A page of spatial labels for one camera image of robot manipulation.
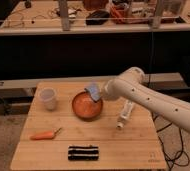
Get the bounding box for white tube bottle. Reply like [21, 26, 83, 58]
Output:
[117, 100, 134, 129]

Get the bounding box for brown pot on bench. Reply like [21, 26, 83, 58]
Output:
[83, 0, 108, 10]

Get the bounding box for metal frame post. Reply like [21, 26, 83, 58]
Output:
[151, 0, 164, 29]
[58, 0, 70, 31]

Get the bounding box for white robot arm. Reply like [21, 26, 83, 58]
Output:
[101, 67, 190, 133]

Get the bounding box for thin cables on bench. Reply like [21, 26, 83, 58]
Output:
[3, 9, 49, 29]

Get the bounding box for left metal frame post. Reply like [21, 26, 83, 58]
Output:
[58, 0, 70, 31]

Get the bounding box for black object on bench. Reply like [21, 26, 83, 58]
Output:
[86, 10, 109, 25]

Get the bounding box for black floor cable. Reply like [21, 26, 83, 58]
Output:
[152, 113, 190, 171]

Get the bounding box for orange tool on bench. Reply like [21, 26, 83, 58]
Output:
[110, 5, 127, 24]

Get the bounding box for orange ceramic bowl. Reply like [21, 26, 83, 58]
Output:
[72, 92, 103, 120]

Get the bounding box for hanging black cable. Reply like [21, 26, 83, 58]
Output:
[144, 26, 155, 88]

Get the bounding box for right metal frame post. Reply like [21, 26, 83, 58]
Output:
[151, 0, 164, 29]

